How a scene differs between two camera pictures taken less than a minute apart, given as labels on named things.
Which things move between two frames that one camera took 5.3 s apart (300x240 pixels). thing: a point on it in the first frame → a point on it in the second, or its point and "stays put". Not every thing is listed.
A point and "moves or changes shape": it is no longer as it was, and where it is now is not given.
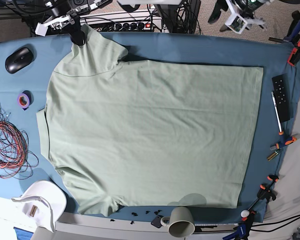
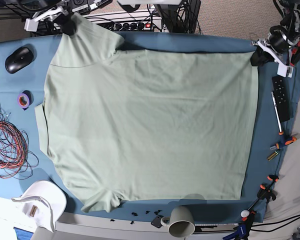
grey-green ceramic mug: x=180 y=223 stays put
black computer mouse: x=19 y=59 stays put
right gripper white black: x=243 y=13 → x=277 y=46
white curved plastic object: x=45 y=202 stays put
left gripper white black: x=60 y=17 → x=51 y=20
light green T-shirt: x=134 y=133 moves or changes shape
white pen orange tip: x=281 y=133 stays put
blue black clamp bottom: x=242 y=230 stays put
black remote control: x=280 y=89 stays put
